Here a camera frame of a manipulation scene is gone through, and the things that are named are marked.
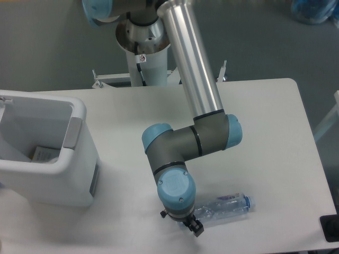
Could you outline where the black cable on pedestal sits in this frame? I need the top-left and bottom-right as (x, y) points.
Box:
(134, 42), (148, 87)

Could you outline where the black device at edge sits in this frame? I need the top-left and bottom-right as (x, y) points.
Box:
(319, 214), (338, 242)

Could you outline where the paper scrap inside can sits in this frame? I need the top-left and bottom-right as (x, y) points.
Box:
(31, 146), (60, 164)

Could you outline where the white plastic bag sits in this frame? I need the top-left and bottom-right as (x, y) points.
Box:
(47, 157), (58, 164)

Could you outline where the white pedestal base frame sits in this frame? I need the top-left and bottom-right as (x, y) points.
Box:
(92, 60), (228, 89)

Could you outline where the blue bag on floor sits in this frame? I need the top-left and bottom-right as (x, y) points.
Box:
(291, 0), (338, 25)

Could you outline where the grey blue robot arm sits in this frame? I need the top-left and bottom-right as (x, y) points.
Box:
(82, 1), (243, 236)

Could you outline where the crushed clear plastic bottle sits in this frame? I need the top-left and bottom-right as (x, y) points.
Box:
(194, 193), (256, 228)

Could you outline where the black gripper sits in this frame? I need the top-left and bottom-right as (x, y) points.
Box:
(160, 207), (204, 237)

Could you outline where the white frame at right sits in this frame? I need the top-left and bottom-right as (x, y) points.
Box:
(313, 91), (338, 142)

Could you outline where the white trash can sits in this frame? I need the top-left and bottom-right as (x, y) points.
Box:
(1, 90), (99, 206)

